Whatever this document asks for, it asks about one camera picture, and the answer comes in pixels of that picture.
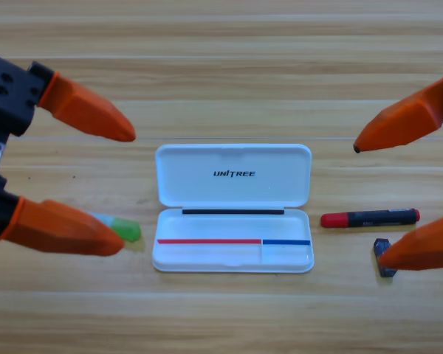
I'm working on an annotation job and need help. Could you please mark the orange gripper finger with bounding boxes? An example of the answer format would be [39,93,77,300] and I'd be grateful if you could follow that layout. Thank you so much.
[353,62,443,154]
[0,173,126,257]
[377,212,443,272]
[0,53,137,143]

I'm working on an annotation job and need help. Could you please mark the green highlighter pen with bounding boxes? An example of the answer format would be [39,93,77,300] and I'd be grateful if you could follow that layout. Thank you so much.
[90,212,142,244]

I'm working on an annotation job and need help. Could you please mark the white Unitree pencil case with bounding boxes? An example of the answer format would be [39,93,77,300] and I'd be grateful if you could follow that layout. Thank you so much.
[151,143,315,274]

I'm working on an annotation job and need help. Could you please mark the red and black marker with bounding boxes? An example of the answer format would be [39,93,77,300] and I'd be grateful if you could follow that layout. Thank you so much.
[320,208,421,229]

